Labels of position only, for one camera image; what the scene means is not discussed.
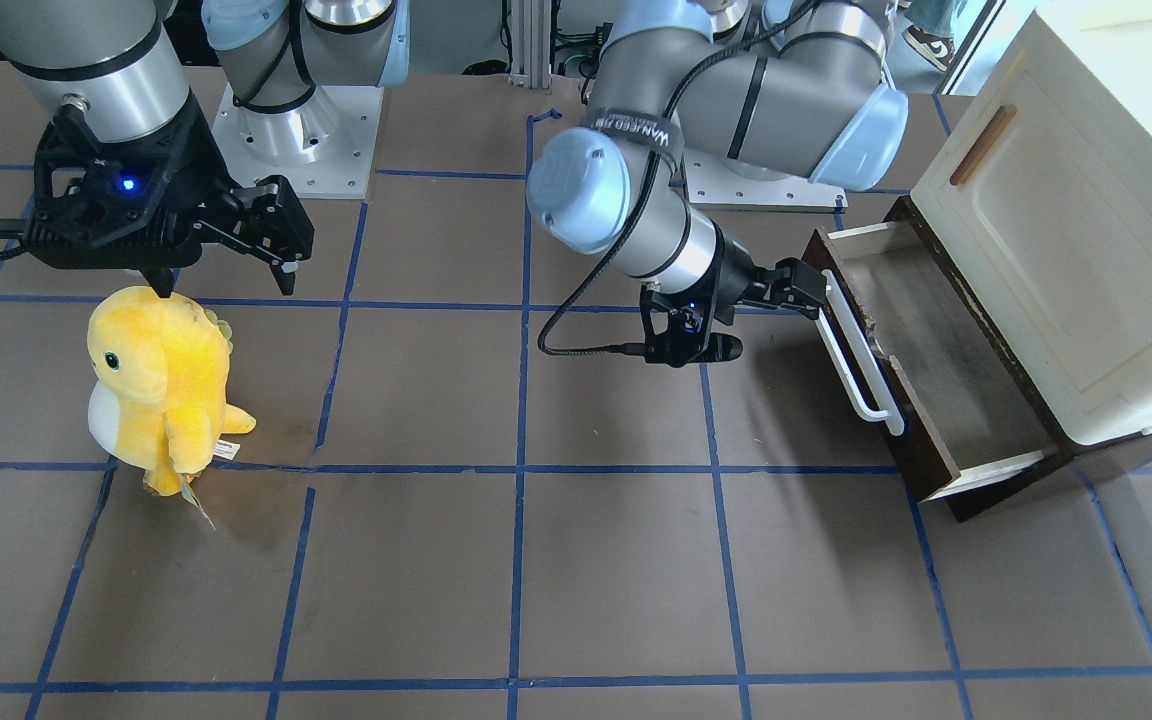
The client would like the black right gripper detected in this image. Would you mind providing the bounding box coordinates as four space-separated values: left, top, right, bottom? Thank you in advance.
20 94 314 300

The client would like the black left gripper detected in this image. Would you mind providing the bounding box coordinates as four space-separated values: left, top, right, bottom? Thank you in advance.
702 234 827 323

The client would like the dark wooden drawer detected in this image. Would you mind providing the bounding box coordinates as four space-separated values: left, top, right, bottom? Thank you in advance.
802 195 1152 523

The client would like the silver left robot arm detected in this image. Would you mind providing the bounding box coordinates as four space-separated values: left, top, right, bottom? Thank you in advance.
526 1 908 323

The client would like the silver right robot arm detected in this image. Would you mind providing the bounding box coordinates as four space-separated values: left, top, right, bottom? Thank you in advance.
0 1 410 297

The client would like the yellow plush dinosaur toy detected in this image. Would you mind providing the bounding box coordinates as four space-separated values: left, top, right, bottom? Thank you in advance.
86 286 256 509

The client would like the cream plastic cabinet box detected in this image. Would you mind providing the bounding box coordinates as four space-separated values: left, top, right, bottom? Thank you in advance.
914 1 1152 445

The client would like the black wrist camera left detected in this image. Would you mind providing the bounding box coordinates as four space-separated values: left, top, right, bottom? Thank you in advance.
627 286 742 367

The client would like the aluminium frame post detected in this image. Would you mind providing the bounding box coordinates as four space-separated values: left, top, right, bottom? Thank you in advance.
507 0 553 94

